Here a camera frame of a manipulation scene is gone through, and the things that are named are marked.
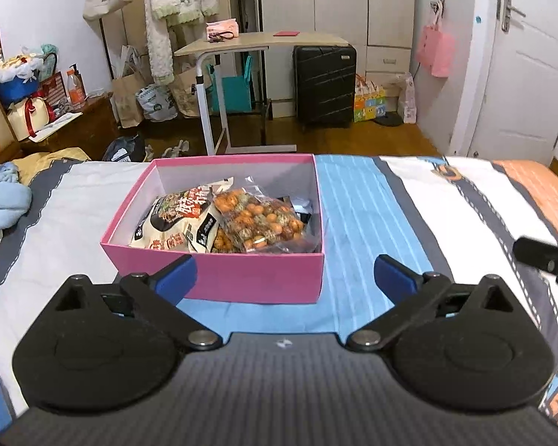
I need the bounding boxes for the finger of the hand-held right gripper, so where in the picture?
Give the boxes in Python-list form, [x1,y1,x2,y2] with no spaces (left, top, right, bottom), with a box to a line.
[513,236,558,311]

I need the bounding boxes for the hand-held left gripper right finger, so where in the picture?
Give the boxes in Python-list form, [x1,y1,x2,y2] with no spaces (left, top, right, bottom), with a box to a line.
[346,254,517,353]

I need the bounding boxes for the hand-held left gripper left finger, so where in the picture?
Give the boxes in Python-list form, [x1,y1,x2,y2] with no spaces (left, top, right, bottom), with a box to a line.
[51,253,224,352]

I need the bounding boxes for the beige snack bag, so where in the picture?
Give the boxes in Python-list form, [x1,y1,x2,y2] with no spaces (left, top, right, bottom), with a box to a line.
[129,188,219,254]

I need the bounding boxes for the pink cardboard box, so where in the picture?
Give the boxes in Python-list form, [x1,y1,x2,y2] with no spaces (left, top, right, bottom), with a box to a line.
[100,154,326,305]

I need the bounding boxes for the large speckled nut bag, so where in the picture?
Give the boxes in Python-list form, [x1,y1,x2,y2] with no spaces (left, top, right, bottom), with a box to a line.
[211,177,319,254]

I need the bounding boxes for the pale slipper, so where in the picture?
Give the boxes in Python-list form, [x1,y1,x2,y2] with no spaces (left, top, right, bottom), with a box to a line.
[160,138,192,159]

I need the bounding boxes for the dark floor bag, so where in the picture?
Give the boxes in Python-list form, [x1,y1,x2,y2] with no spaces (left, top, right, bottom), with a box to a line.
[102,135,146,162]

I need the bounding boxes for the white door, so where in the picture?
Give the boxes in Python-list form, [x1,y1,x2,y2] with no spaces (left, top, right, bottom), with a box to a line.
[467,0,558,161]

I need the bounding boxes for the yellow cloth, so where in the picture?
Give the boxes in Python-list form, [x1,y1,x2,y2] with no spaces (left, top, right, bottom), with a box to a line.
[12,146,91,184]

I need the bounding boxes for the white printed plastic bag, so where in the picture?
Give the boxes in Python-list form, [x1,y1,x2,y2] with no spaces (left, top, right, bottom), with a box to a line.
[136,84,178,122]

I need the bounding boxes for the dark wooden nightstand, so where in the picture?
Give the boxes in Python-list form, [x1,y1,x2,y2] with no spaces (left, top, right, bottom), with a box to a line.
[21,93,119,161]

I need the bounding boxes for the colourful gift bag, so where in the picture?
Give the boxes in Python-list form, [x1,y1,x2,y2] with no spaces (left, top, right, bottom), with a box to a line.
[353,74,387,124]

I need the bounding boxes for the white standing packet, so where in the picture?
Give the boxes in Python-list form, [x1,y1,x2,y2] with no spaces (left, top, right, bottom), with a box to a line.
[397,73,418,125]

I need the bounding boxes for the brown paper bag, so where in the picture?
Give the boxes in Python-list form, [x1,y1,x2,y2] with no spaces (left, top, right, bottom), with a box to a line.
[170,62,210,118]
[110,45,150,128]

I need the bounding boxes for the light blue blanket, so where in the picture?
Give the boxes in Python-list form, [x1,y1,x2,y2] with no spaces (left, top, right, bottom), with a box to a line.
[0,162,33,242]

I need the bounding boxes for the white papers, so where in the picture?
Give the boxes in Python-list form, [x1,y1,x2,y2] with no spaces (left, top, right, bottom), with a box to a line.
[28,111,82,142]

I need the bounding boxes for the teal shopping bag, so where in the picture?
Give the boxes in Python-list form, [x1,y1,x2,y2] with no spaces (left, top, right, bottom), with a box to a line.
[208,56,254,114]

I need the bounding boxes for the black suitcase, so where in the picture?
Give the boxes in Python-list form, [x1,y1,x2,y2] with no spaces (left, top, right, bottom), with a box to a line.
[293,44,358,128]

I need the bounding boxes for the orange bottle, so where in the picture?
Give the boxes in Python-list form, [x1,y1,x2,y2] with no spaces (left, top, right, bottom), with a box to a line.
[66,64,87,105]

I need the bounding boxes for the white red-ribbon gift bag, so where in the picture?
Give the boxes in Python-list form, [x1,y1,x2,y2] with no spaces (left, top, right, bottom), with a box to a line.
[7,95,57,142]

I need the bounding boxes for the pink gift bag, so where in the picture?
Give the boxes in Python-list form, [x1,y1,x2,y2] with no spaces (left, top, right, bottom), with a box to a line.
[416,0,455,78]

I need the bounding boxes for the red gift bag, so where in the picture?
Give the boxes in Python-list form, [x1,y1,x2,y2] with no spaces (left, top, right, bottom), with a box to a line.
[39,72,68,107]

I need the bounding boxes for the blue flower bouquet box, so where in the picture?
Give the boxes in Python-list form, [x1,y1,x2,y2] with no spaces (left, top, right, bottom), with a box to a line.
[0,53,45,107]

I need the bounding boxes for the white fluffy garment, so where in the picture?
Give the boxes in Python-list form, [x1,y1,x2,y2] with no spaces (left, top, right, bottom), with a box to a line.
[143,0,219,87]

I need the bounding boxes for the white wardrobe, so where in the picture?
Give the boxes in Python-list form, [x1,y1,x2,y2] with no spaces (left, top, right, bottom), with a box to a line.
[259,0,417,119]

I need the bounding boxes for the metal door handle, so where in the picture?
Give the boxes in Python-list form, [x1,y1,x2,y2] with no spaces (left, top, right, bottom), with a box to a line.
[497,0,527,33]

